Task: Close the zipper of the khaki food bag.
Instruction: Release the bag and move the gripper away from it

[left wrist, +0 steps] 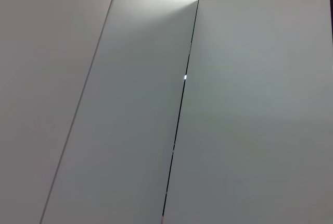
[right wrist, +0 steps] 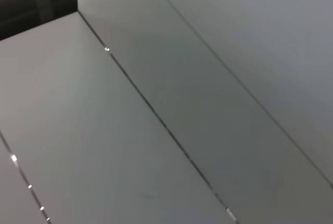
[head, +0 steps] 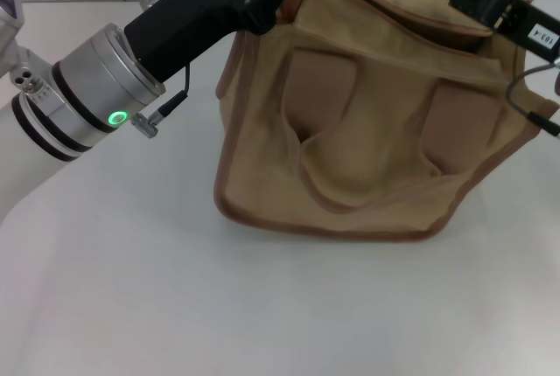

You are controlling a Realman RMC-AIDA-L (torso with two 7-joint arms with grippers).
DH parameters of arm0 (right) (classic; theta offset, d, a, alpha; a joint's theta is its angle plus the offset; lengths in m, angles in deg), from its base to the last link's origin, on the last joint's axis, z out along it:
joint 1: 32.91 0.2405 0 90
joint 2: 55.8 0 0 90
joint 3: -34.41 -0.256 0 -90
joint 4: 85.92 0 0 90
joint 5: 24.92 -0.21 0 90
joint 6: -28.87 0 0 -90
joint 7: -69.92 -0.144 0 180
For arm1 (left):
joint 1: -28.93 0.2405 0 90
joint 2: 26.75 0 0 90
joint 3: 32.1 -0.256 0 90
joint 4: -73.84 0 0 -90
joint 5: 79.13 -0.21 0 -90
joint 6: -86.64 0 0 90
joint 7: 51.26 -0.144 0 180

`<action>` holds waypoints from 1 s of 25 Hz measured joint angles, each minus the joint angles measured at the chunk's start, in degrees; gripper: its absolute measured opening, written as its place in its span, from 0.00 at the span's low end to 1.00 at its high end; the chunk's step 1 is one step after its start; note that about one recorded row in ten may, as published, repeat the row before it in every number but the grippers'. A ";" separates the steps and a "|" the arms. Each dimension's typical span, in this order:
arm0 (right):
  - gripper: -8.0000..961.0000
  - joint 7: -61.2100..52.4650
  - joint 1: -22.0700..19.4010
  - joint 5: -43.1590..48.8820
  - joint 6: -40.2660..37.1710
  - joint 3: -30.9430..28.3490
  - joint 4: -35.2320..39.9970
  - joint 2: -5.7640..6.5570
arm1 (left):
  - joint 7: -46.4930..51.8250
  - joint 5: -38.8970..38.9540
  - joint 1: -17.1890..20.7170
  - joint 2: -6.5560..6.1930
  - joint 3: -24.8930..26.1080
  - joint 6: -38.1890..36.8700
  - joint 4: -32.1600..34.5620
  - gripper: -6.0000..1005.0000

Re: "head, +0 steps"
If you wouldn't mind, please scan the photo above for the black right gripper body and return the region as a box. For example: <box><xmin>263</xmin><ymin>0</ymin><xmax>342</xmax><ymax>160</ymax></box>
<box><xmin>445</xmin><ymin>0</ymin><xmax>560</xmax><ymax>52</ymax></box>

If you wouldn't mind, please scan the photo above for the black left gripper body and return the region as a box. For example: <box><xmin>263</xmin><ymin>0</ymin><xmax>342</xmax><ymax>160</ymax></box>
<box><xmin>124</xmin><ymin>0</ymin><xmax>281</xmax><ymax>82</ymax></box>

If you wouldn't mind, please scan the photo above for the khaki canvas food bag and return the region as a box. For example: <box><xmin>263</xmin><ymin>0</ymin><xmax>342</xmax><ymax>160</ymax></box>
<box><xmin>213</xmin><ymin>0</ymin><xmax>560</xmax><ymax>244</ymax></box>

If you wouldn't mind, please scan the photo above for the left gripper cable with connectors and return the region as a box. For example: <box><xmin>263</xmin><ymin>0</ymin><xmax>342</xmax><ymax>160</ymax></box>
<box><xmin>130</xmin><ymin>0</ymin><xmax>192</xmax><ymax>140</ymax></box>

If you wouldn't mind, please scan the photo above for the gripper cable with connectors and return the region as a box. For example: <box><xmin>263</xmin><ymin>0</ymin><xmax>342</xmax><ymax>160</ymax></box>
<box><xmin>130</xmin><ymin>0</ymin><xmax>192</xmax><ymax>140</ymax></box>
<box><xmin>505</xmin><ymin>59</ymin><xmax>560</xmax><ymax>139</ymax></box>

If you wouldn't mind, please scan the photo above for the right gripper cable with connectors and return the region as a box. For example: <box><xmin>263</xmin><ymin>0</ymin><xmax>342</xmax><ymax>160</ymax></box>
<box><xmin>505</xmin><ymin>59</ymin><xmax>560</xmax><ymax>139</ymax></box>

